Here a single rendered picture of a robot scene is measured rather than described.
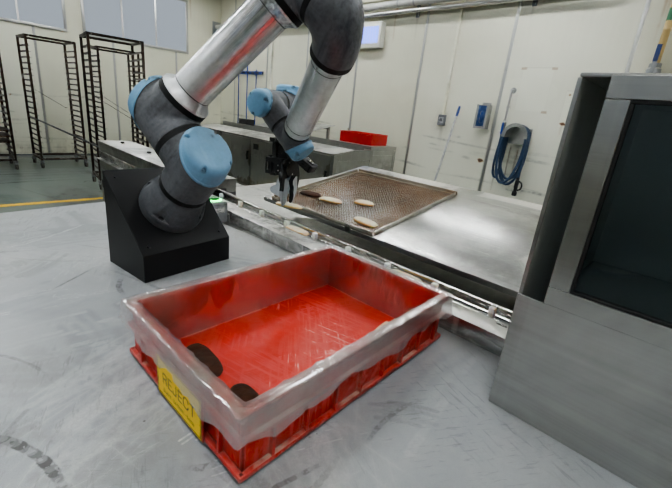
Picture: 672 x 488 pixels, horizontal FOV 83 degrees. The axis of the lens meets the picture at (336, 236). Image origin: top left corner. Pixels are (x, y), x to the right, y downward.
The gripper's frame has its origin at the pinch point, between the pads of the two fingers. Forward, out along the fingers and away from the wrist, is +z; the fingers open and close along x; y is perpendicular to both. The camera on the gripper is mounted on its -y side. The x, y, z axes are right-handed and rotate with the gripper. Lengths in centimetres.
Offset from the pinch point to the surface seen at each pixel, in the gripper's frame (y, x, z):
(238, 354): -30, 60, 11
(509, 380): -71, 47, 7
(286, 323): -31, 47, 11
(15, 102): 661, -232, 3
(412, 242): -42.2, -0.9, 4.5
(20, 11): 652, -253, -127
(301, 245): -14.7, 14.9, 7.6
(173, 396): -32, 74, 8
